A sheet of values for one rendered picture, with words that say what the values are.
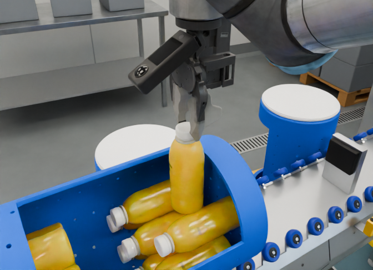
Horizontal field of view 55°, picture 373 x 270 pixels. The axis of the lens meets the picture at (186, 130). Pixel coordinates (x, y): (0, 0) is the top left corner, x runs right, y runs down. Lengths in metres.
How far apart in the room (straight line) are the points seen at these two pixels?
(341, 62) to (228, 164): 3.07
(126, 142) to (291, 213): 0.52
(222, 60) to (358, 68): 3.09
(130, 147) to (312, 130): 0.62
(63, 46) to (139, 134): 2.86
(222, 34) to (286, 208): 0.61
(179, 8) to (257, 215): 0.40
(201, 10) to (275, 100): 0.86
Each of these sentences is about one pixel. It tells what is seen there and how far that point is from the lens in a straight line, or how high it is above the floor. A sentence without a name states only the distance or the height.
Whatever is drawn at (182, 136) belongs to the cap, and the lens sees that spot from 0.63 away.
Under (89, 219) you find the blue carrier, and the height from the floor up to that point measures 1.05.
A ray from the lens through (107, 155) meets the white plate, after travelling 1.05.
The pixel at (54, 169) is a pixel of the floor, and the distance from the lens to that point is 2.81.
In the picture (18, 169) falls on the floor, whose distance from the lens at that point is 2.91.
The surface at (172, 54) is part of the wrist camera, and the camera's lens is 0.54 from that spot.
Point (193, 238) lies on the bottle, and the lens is 0.70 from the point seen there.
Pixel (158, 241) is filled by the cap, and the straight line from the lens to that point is 0.70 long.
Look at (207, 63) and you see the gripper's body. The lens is 0.56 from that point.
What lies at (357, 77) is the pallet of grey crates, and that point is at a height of 0.29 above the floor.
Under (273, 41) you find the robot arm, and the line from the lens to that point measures 0.42.
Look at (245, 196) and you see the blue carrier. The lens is 0.68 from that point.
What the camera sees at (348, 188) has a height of 0.95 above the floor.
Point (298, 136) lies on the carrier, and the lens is 1.29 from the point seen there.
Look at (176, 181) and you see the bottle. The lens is 0.68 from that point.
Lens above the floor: 1.65
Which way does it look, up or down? 32 degrees down
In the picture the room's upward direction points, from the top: straight up
